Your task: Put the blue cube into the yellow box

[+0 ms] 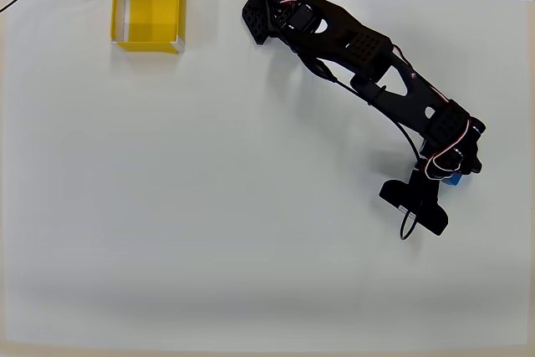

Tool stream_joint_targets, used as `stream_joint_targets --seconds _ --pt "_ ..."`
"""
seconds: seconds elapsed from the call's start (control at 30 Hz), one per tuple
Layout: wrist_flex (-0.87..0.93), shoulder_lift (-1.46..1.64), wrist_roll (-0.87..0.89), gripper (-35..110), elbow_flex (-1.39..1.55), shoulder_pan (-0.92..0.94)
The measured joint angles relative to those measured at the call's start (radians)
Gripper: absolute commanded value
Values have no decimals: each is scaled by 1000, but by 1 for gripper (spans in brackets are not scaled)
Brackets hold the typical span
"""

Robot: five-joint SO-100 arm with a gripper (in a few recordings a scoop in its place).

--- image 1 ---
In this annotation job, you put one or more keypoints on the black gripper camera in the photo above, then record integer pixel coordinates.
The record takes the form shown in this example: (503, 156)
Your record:
(418, 202)

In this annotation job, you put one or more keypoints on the blue block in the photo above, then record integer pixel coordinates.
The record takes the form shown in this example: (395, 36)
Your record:
(453, 180)

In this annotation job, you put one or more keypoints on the yellow cardboard box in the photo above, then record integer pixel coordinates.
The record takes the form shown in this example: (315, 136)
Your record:
(152, 12)

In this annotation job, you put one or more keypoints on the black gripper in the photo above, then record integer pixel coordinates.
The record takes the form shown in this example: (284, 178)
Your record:
(471, 163)

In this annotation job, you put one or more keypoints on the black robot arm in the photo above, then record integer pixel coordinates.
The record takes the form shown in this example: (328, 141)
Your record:
(368, 60)

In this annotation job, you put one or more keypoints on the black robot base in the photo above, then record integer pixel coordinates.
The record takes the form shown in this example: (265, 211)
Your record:
(256, 18)

